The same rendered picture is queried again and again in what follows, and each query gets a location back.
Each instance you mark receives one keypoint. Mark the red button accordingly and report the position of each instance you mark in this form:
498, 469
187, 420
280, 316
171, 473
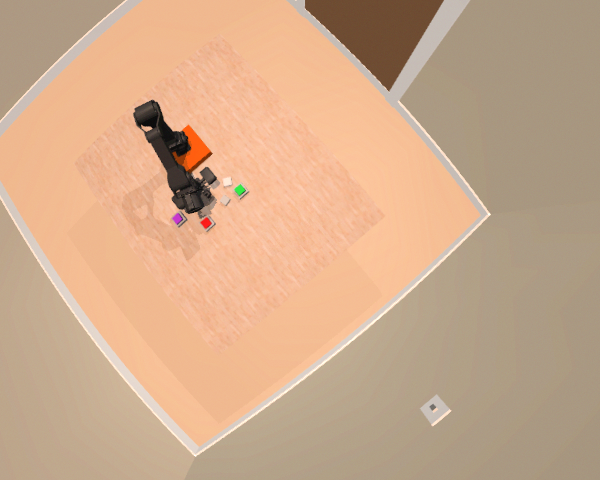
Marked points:
207, 223

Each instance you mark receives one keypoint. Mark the green button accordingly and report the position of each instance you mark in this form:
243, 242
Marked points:
240, 190

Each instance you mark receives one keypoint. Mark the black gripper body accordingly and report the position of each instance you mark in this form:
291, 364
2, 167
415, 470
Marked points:
207, 175

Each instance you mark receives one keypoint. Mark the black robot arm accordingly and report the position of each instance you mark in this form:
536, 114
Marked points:
165, 141

